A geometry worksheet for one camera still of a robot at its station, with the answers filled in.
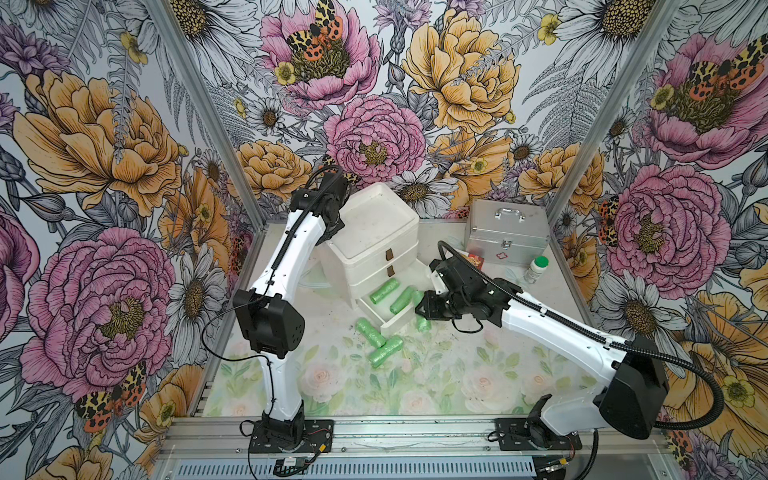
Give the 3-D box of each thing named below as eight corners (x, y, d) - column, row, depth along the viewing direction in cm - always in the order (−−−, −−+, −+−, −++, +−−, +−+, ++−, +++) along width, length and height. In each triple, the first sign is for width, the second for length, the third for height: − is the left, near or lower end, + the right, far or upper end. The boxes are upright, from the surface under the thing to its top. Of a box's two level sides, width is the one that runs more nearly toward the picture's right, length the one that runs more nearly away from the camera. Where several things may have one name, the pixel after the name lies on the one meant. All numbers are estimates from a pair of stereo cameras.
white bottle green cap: (526, 283, 105) (536, 268, 98) (522, 270, 108) (531, 255, 101) (541, 283, 105) (551, 268, 98) (536, 270, 108) (546, 255, 102)
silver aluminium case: (469, 268, 110) (479, 237, 97) (458, 216, 127) (466, 185, 115) (540, 268, 110) (560, 238, 97) (520, 216, 127) (535, 185, 115)
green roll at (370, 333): (354, 327, 94) (353, 324, 93) (363, 319, 96) (363, 316, 94) (377, 350, 90) (377, 347, 88) (386, 341, 92) (386, 338, 90)
